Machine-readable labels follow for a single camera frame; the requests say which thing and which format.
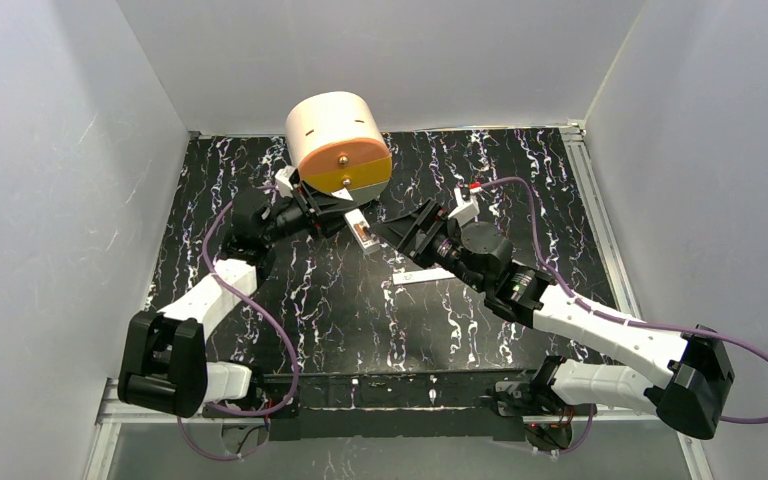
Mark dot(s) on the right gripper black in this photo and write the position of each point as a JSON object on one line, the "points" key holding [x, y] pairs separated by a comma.
{"points": [[425, 228]]}

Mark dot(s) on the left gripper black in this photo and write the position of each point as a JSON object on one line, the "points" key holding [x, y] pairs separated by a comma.
{"points": [[314, 208]]}

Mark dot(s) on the small brown battery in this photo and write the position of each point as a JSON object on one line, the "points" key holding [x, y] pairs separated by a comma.
{"points": [[359, 229]]}

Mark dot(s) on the white remote battery cover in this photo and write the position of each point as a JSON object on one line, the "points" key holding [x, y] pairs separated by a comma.
{"points": [[421, 276]]}

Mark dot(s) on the white remote control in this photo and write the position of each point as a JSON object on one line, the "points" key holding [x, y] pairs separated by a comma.
{"points": [[357, 217]]}

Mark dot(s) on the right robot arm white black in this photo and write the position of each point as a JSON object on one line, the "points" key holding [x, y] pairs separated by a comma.
{"points": [[683, 379]]}

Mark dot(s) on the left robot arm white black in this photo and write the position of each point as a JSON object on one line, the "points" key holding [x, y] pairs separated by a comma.
{"points": [[164, 364]]}

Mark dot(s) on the round pastel drawer box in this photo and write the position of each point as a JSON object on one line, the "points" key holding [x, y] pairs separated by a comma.
{"points": [[335, 143]]}

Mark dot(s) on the black marble pattern mat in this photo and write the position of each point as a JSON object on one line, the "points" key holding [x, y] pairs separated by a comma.
{"points": [[341, 307]]}

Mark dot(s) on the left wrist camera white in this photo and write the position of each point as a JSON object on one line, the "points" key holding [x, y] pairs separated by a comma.
{"points": [[286, 181]]}

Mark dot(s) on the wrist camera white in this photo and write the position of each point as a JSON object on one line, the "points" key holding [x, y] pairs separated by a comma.
{"points": [[286, 181], [467, 206]]}

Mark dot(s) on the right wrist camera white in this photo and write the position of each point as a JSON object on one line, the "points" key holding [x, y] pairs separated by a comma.
{"points": [[467, 206]]}

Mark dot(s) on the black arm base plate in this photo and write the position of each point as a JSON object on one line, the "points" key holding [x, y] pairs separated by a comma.
{"points": [[479, 424]]}

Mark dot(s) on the aluminium frame rail right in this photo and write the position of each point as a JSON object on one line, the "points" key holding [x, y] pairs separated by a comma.
{"points": [[573, 139]]}

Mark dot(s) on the aluminium frame rail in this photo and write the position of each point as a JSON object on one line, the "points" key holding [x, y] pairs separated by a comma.
{"points": [[573, 139], [426, 393]]}

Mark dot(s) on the aluminium frame rail front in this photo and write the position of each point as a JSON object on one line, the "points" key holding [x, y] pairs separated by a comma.
{"points": [[426, 393]]}

